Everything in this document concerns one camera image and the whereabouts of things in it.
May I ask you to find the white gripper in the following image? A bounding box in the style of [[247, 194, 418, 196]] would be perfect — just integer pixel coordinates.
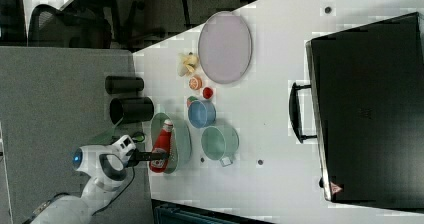
[[112, 135, 169, 167]]

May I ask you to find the red ketchup bottle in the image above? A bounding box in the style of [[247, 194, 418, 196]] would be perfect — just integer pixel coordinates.
[[149, 119, 173, 173]]

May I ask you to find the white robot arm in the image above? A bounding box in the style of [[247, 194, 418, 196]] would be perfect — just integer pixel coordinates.
[[22, 135, 169, 224]]

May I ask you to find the green strainer basket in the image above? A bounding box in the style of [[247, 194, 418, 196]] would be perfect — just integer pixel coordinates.
[[150, 113, 192, 174]]

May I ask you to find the large black cylinder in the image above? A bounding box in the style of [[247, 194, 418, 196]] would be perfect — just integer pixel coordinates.
[[109, 97, 154, 124]]

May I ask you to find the strawberry toy with green leaves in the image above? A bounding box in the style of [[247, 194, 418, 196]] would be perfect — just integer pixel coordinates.
[[186, 96, 198, 107]]

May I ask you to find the blue bowl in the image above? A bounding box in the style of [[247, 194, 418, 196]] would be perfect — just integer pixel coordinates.
[[188, 100, 216, 128]]

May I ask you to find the small black cylinder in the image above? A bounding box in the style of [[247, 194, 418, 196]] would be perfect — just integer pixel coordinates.
[[105, 76, 144, 94]]

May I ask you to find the green cup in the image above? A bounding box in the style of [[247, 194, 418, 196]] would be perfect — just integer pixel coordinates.
[[201, 125, 239, 167]]

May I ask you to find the orange slice toy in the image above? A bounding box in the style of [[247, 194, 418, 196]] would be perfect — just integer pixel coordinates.
[[189, 75, 203, 90]]

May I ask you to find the small red strawberry toy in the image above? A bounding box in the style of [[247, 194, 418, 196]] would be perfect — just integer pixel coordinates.
[[202, 87, 214, 99]]

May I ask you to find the peeled banana toy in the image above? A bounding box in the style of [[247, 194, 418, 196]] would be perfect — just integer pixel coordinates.
[[177, 52, 199, 77]]

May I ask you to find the round grey plate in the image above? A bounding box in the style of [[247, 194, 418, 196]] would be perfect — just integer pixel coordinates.
[[198, 11, 252, 84]]

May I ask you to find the black office chair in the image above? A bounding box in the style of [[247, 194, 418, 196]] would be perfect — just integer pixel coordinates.
[[28, 4, 112, 49]]

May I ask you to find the black toaster oven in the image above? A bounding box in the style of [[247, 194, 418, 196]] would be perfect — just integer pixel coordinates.
[[305, 12, 424, 213]]

